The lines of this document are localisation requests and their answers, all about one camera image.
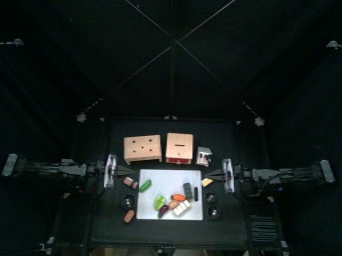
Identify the green toy pea pod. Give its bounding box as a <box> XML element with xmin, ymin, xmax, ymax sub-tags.
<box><xmin>138</xmin><ymin>178</ymin><xmax>154</xmax><ymax>194</ymax></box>

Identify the small grey white box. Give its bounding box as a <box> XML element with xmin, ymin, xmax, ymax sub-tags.
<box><xmin>195</xmin><ymin>146</ymin><xmax>214</xmax><ymax>168</ymax></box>

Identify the wooden box with round holes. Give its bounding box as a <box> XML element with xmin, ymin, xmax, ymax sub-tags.
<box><xmin>123</xmin><ymin>134</ymin><xmax>163</xmax><ymax>166</ymax></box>

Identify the black rectangular block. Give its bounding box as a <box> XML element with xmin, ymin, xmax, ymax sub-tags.
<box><xmin>182</xmin><ymin>182</ymin><xmax>195</xmax><ymax>201</ymax></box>

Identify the black bowl with white piece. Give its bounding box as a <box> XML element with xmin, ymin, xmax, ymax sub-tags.
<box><xmin>122</xmin><ymin>194</ymin><xmax>138</xmax><ymax>210</ymax></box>

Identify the white cutting board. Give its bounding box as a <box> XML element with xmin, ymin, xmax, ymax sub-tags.
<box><xmin>135</xmin><ymin>168</ymin><xmax>205</xmax><ymax>221</ymax></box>

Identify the large black bowl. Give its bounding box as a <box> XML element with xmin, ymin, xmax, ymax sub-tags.
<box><xmin>206</xmin><ymin>204</ymin><xmax>222</xmax><ymax>220</ymax></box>

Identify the wooden box with red drawer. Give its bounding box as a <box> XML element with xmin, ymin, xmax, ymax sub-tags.
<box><xmin>165</xmin><ymin>132</ymin><xmax>195</xmax><ymax>165</ymax></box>

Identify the white striped toy slab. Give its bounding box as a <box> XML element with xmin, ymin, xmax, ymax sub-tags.
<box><xmin>171</xmin><ymin>199</ymin><xmax>193</xmax><ymax>217</ymax></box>

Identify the light green toy pepper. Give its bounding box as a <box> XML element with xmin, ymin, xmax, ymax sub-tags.
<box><xmin>153</xmin><ymin>195</ymin><xmax>169</xmax><ymax>211</ymax></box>

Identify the orange toy sausage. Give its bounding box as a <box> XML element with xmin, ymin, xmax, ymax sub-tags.
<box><xmin>123</xmin><ymin>209</ymin><xmax>137</xmax><ymax>224</ymax></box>

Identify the purple toy eggplant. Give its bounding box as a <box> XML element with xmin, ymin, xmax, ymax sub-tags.
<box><xmin>157</xmin><ymin>204</ymin><xmax>171</xmax><ymax>220</ymax></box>

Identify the white text label sticker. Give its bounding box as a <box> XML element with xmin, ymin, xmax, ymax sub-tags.
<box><xmin>247</xmin><ymin>213</ymin><xmax>278</xmax><ymax>248</ymax></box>

